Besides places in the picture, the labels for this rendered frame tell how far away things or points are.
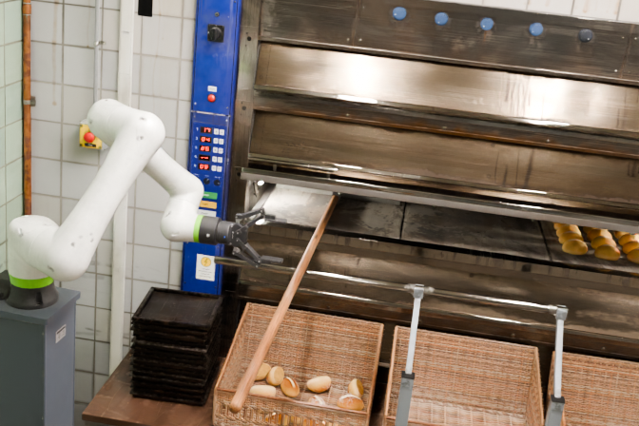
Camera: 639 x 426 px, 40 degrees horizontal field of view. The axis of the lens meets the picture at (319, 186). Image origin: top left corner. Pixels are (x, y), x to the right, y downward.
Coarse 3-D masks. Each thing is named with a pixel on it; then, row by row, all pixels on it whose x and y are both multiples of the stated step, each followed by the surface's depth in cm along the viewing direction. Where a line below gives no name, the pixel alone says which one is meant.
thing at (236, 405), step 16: (320, 224) 334; (304, 256) 303; (288, 288) 276; (288, 304) 267; (272, 320) 254; (272, 336) 246; (256, 352) 236; (256, 368) 227; (240, 384) 219; (240, 400) 212
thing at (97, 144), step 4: (84, 120) 332; (80, 124) 328; (84, 124) 328; (80, 128) 329; (84, 128) 328; (88, 128) 328; (80, 132) 329; (84, 132) 329; (80, 136) 330; (80, 140) 330; (84, 140) 330; (96, 140) 329; (100, 140) 329; (80, 144) 330; (84, 144) 330; (88, 144) 330; (92, 144) 330; (96, 144) 330; (100, 144) 329; (104, 144) 330; (92, 148) 331; (96, 148) 330; (100, 148) 330; (104, 148) 331
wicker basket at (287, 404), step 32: (256, 320) 345; (288, 320) 343; (320, 320) 342; (352, 320) 339; (288, 352) 343; (320, 352) 342; (352, 352) 340; (224, 384) 319; (256, 384) 337; (224, 416) 307; (256, 416) 305; (288, 416) 303; (320, 416) 301; (352, 416) 300
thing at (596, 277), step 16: (256, 224) 337; (272, 224) 338; (288, 224) 340; (304, 240) 337; (320, 240) 335; (336, 240) 335; (352, 240) 334; (368, 240) 333; (384, 240) 334; (400, 240) 336; (416, 256) 332; (432, 256) 331; (448, 256) 330; (464, 256) 329; (480, 256) 328; (496, 256) 329; (512, 256) 331; (528, 272) 327; (544, 272) 326; (560, 272) 325; (576, 272) 325; (592, 272) 324; (608, 272) 325; (624, 272) 326
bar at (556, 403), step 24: (240, 264) 302; (264, 264) 301; (384, 288) 297; (408, 288) 296; (432, 288) 295; (552, 312) 291; (408, 360) 285; (408, 384) 281; (408, 408) 283; (552, 408) 276
